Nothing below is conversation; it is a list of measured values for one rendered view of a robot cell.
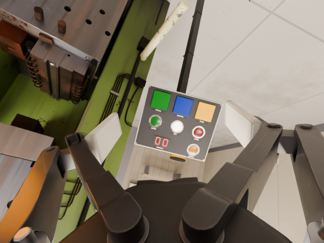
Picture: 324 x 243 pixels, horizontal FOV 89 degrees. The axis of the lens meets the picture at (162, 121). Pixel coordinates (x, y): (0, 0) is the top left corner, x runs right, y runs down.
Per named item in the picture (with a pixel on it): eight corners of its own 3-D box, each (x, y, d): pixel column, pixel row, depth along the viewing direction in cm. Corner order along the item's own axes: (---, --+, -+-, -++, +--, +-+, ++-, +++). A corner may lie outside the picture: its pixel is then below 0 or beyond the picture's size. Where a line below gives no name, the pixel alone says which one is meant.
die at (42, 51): (39, 37, 66) (28, 54, 63) (89, 63, 74) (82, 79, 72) (46, 80, 101) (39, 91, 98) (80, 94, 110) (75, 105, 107)
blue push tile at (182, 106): (177, 95, 70) (172, 112, 72) (194, 99, 71) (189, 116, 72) (176, 95, 72) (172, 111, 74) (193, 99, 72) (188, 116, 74)
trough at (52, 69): (44, 58, 66) (43, 60, 65) (59, 64, 68) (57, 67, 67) (50, 93, 101) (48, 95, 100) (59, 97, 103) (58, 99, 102)
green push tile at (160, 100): (154, 89, 70) (150, 106, 72) (171, 94, 70) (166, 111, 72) (154, 89, 72) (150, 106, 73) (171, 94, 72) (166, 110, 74)
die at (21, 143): (-14, 117, 54) (-33, 145, 50) (54, 137, 62) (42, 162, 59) (15, 134, 89) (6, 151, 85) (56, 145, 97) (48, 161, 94)
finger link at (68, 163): (81, 172, 13) (46, 174, 13) (105, 142, 18) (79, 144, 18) (75, 155, 13) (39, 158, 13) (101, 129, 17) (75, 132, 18)
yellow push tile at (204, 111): (199, 101, 71) (194, 118, 72) (216, 106, 71) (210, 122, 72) (199, 101, 73) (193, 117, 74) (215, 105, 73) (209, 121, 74)
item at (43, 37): (52, 37, 64) (51, 40, 64) (54, 43, 67) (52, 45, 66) (39, 32, 63) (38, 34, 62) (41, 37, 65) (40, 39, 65)
